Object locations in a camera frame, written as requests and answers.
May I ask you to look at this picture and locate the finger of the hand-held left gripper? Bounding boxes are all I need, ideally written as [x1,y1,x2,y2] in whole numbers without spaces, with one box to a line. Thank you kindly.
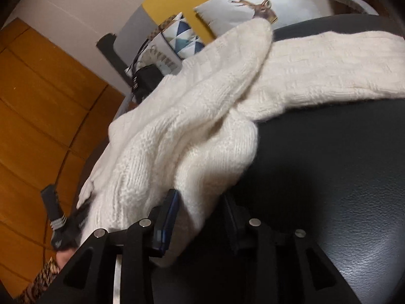
[68,199,92,229]

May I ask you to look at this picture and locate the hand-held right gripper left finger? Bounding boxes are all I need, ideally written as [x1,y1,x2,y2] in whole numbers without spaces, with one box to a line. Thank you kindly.
[39,189,181,304]

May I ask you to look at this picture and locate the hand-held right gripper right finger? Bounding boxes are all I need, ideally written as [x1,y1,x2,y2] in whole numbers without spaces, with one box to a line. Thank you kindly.
[221,193,361,304]

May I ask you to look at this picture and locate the white knit sweater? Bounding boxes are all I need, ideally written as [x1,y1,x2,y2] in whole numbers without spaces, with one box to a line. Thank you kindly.
[77,19,405,268]

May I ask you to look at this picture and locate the person's left forearm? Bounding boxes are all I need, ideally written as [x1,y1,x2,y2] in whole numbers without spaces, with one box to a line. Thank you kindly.
[14,258,60,304]

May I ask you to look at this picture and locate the person's left hand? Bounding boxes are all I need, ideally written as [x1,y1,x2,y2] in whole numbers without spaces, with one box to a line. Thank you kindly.
[56,248,78,268]

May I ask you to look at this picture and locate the orange wooden wardrobe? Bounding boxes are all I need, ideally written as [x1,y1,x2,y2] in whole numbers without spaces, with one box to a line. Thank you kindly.
[0,17,125,295]

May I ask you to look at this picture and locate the black handbag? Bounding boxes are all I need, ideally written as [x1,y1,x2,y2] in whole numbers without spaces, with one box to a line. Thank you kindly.
[131,64,167,103]

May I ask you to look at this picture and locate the triangle pattern pillow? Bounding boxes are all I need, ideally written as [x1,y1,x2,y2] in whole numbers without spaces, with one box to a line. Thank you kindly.
[125,12,206,77]

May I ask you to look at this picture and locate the white deer print pillow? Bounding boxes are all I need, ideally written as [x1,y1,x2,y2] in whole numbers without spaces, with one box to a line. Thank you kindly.
[194,0,321,39]

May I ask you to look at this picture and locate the grey yellow blue sofa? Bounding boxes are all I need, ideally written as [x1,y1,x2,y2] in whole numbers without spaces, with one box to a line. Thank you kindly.
[96,0,378,118]

